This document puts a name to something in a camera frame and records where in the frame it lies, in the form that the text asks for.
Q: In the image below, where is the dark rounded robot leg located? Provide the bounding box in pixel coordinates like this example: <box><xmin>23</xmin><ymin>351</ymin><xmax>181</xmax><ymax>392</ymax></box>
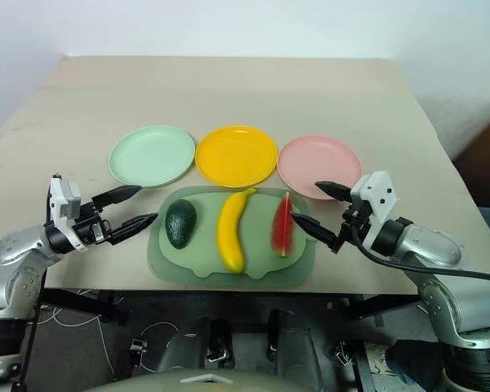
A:
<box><xmin>267</xmin><ymin>309</ymin><xmax>346</xmax><ymax>373</ymax></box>
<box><xmin>158</xmin><ymin>317</ymin><xmax>214</xmax><ymax>373</ymax></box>

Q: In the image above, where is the thin white floor cable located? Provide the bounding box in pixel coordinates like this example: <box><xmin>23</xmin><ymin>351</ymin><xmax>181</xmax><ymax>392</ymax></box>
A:
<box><xmin>35</xmin><ymin>305</ymin><xmax>118</xmax><ymax>379</ymax></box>
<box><xmin>140</xmin><ymin>321</ymin><xmax>199</xmax><ymax>354</ymax></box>

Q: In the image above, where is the dark green avocado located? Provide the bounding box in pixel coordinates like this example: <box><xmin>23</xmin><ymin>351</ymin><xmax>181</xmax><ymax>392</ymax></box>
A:
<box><xmin>164</xmin><ymin>199</ymin><xmax>198</xmax><ymax>251</ymax></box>

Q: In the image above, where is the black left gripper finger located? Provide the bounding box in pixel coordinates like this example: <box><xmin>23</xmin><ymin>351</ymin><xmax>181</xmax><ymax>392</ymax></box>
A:
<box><xmin>91</xmin><ymin>184</ymin><xmax>144</xmax><ymax>208</ymax></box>
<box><xmin>107</xmin><ymin>212</ymin><xmax>160</xmax><ymax>247</ymax></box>

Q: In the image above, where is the red watermelon slice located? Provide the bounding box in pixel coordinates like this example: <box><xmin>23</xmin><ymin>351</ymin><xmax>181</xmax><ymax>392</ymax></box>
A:
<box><xmin>270</xmin><ymin>191</ymin><xmax>296</xmax><ymax>260</ymax></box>

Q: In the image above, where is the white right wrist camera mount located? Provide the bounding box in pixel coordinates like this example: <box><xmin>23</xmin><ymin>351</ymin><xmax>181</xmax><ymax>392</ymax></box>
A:
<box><xmin>350</xmin><ymin>171</ymin><xmax>402</xmax><ymax>251</ymax></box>

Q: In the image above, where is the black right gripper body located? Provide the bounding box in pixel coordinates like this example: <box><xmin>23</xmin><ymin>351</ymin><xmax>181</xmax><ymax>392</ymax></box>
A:
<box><xmin>336</xmin><ymin>199</ymin><xmax>373</xmax><ymax>247</ymax></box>

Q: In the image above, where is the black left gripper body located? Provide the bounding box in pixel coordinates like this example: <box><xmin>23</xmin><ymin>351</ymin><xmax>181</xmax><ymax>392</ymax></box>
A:
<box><xmin>73</xmin><ymin>200</ymin><xmax>114</xmax><ymax>247</ymax></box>

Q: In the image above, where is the yellow banana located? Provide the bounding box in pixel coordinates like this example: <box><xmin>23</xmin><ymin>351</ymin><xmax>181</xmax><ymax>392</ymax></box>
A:
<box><xmin>216</xmin><ymin>187</ymin><xmax>258</xmax><ymax>274</ymax></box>

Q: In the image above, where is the black lumpy floor object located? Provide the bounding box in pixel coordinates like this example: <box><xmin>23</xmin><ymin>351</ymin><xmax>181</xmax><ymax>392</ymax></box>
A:
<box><xmin>385</xmin><ymin>337</ymin><xmax>448</xmax><ymax>387</ymax></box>

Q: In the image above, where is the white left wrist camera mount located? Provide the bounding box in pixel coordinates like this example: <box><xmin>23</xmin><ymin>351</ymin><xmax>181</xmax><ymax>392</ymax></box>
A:
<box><xmin>48</xmin><ymin>172</ymin><xmax>87</xmax><ymax>252</ymax></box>

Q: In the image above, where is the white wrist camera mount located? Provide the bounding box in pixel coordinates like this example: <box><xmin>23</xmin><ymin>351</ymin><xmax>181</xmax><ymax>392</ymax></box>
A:
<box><xmin>48</xmin><ymin>172</ymin><xmax>87</xmax><ymax>252</ymax></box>
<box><xmin>350</xmin><ymin>171</ymin><xmax>402</xmax><ymax>251</ymax></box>

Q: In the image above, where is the translucent green tray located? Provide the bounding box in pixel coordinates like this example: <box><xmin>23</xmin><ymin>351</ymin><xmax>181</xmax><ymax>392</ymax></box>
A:
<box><xmin>146</xmin><ymin>185</ymin><xmax>318</xmax><ymax>289</ymax></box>

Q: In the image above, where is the grey robot torso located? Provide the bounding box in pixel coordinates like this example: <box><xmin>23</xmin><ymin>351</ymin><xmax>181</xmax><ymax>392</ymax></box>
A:
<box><xmin>83</xmin><ymin>368</ymin><xmax>399</xmax><ymax>392</ymax></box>

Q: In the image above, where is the yellow plate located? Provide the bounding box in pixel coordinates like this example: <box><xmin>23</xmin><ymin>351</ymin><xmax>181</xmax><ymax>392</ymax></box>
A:
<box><xmin>194</xmin><ymin>125</ymin><xmax>279</xmax><ymax>189</ymax></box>

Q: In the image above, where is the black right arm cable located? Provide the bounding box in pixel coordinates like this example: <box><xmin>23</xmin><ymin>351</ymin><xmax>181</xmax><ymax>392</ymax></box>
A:
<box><xmin>348</xmin><ymin>220</ymin><xmax>490</xmax><ymax>283</ymax></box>

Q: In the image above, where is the brown wooden furniture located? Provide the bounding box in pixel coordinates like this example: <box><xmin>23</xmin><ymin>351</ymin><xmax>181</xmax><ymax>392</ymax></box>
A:
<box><xmin>452</xmin><ymin>113</ymin><xmax>490</xmax><ymax>213</ymax></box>

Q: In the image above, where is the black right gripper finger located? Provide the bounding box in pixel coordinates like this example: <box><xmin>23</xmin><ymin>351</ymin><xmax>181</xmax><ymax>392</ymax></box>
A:
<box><xmin>314</xmin><ymin>180</ymin><xmax>354</xmax><ymax>203</ymax></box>
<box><xmin>289</xmin><ymin>212</ymin><xmax>340</xmax><ymax>255</ymax></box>

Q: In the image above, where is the pink plate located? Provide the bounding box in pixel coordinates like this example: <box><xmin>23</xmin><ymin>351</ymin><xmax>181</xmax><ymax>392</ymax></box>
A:
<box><xmin>276</xmin><ymin>136</ymin><xmax>363</xmax><ymax>202</ymax></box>

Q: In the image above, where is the light green plate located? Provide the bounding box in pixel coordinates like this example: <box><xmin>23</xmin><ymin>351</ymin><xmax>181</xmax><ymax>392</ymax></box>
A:
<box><xmin>108</xmin><ymin>125</ymin><xmax>197</xmax><ymax>189</ymax></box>

